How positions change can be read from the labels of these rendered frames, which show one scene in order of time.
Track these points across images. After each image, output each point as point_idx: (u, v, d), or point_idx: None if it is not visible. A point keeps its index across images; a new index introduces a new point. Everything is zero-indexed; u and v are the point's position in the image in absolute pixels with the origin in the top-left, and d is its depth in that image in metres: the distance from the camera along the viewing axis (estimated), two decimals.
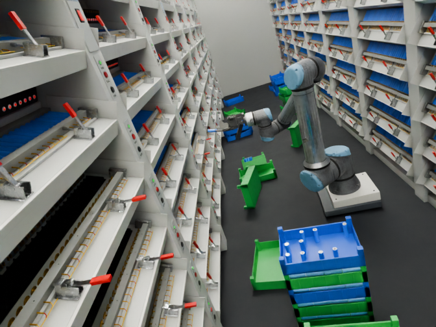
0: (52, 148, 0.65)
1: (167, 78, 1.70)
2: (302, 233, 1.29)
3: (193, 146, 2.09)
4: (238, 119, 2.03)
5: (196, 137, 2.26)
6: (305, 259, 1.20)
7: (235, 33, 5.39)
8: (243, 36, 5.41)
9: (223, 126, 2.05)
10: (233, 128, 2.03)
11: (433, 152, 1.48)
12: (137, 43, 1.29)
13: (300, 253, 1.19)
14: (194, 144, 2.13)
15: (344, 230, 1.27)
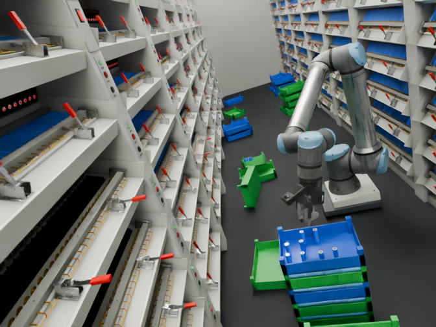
0: (52, 148, 0.65)
1: (167, 78, 1.70)
2: (302, 233, 1.29)
3: (193, 146, 2.09)
4: None
5: (196, 137, 2.26)
6: (305, 259, 1.20)
7: (235, 33, 5.39)
8: (243, 36, 5.41)
9: (303, 207, 1.30)
10: None
11: (433, 152, 1.48)
12: (137, 43, 1.29)
13: (300, 253, 1.19)
14: (194, 144, 2.13)
15: None
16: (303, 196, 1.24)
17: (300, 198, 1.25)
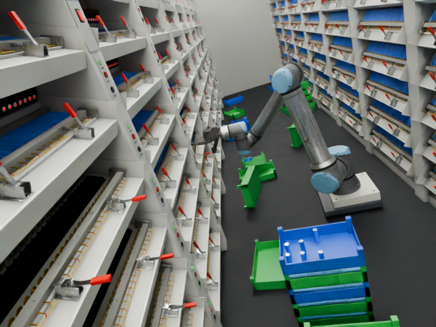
0: (52, 148, 0.65)
1: (167, 78, 1.70)
2: None
3: (193, 146, 2.09)
4: (213, 132, 2.01)
5: None
6: (305, 259, 1.20)
7: (235, 33, 5.39)
8: (243, 36, 5.41)
9: (198, 140, 2.03)
10: (208, 142, 2.01)
11: (433, 152, 1.48)
12: (137, 43, 1.29)
13: (300, 253, 1.19)
14: None
15: None
16: None
17: (209, 141, 2.05)
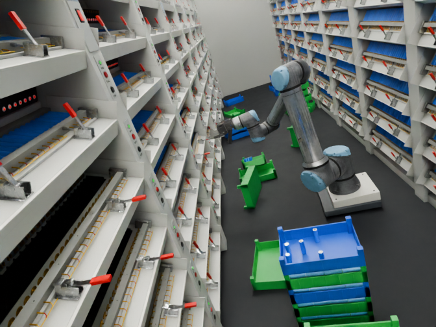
0: (52, 148, 0.65)
1: (167, 78, 1.70)
2: None
3: (193, 146, 2.09)
4: (226, 124, 2.15)
5: (196, 137, 2.26)
6: None
7: (235, 33, 5.39)
8: (243, 36, 5.41)
9: (214, 133, 2.17)
10: (223, 134, 2.15)
11: (433, 152, 1.48)
12: (137, 43, 1.29)
13: None
14: (194, 144, 2.13)
15: None
16: None
17: None
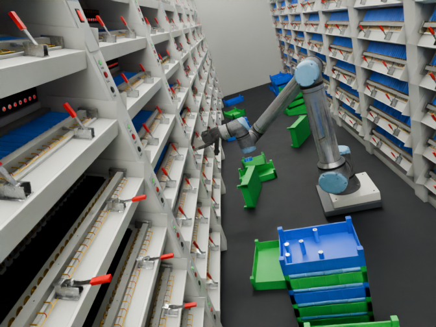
0: (52, 148, 0.65)
1: (167, 78, 1.70)
2: None
3: None
4: (213, 133, 1.90)
5: (193, 137, 2.26)
6: None
7: (235, 33, 5.39)
8: (243, 36, 5.41)
9: (198, 145, 1.92)
10: (209, 145, 1.90)
11: (433, 152, 1.48)
12: (137, 43, 1.29)
13: None
14: (192, 144, 2.13)
15: None
16: None
17: (209, 144, 1.94)
